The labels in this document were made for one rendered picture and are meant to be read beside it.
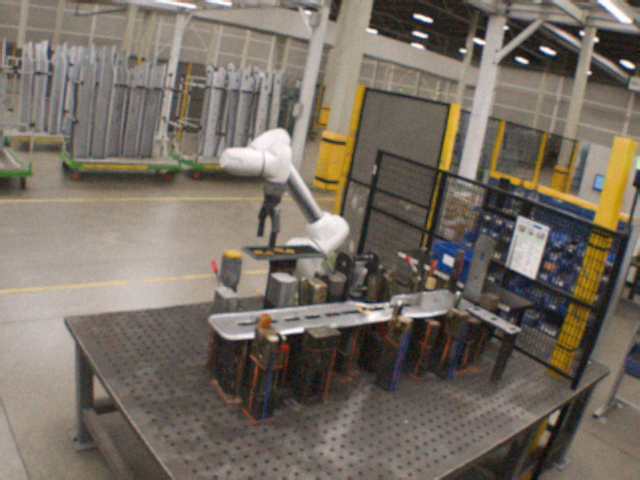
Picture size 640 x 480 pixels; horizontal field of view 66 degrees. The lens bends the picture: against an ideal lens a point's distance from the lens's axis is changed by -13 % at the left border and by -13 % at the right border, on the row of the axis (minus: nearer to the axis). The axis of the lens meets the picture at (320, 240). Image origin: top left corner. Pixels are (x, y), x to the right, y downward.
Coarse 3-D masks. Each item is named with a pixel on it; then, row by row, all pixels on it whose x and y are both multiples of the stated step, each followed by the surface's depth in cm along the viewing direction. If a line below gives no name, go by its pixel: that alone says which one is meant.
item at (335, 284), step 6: (330, 276) 254; (336, 276) 256; (330, 282) 251; (336, 282) 249; (342, 282) 251; (330, 288) 251; (336, 288) 250; (342, 288) 252; (330, 294) 250; (336, 294) 252; (330, 300) 251; (336, 300) 253
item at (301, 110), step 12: (324, 12) 873; (324, 24) 882; (312, 36) 890; (312, 48) 891; (312, 60) 893; (312, 72) 900; (312, 84) 909; (300, 96) 916; (312, 96) 917; (300, 108) 910; (300, 120) 921; (300, 132) 926; (300, 144) 935; (300, 156) 943
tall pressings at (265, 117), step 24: (216, 72) 949; (240, 72) 1009; (216, 96) 960; (240, 96) 998; (264, 96) 1005; (216, 120) 1007; (240, 120) 1008; (264, 120) 1017; (216, 144) 1014; (240, 144) 1023
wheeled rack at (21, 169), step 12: (12, 72) 622; (24, 72) 633; (36, 72) 644; (12, 96) 785; (36, 96) 655; (12, 108) 790; (0, 156) 734; (12, 156) 747; (0, 168) 662; (12, 168) 675; (24, 168) 687; (24, 180) 683
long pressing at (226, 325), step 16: (336, 304) 242; (352, 304) 247; (368, 304) 249; (384, 304) 253; (416, 304) 261; (432, 304) 264; (448, 304) 268; (464, 304) 272; (208, 320) 205; (224, 320) 207; (240, 320) 209; (304, 320) 221; (320, 320) 224; (336, 320) 226; (352, 320) 229; (368, 320) 233; (384, 320) 238; (224, 336) 195; (240, 336) 197
